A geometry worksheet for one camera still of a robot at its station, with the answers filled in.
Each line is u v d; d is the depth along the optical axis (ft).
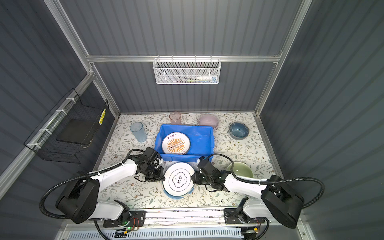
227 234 2.29
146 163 2.22
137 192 2.71
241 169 2.74
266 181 1.56
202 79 2.97
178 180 2.76
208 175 2.17
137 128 3.25
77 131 2.42
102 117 2.72
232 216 2.38
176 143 3.32
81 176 1.48
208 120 3.68
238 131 3.52
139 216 2.44
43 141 2.01
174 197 2.59
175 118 3.17
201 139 3.43
